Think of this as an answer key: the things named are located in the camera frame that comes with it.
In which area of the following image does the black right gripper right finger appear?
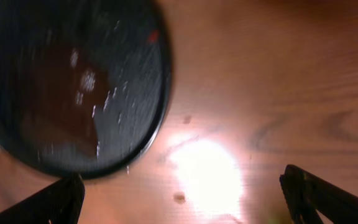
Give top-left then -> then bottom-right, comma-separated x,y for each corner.
279,164 -> 358,223

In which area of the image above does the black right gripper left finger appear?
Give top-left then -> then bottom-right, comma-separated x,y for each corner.
0,175 -> 85,224

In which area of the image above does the round black serving tray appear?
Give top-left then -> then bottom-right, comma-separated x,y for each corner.
0,0 -> 172,179

